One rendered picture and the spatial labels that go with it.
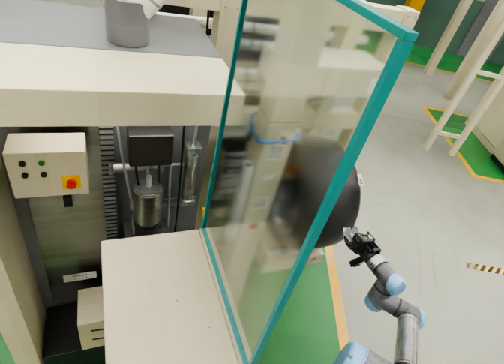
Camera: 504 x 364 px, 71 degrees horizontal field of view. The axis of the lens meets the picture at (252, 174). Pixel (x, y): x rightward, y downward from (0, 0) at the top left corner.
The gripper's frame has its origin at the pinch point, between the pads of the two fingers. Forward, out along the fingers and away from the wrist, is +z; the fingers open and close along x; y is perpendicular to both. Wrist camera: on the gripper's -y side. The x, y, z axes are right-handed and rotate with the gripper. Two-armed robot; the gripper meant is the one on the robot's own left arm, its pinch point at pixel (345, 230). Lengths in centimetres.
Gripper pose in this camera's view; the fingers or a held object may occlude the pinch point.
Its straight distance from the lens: 166.1
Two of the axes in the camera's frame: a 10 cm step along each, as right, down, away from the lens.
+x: -9.2, 0.6, -3.8
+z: -3.5, -5.4, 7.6
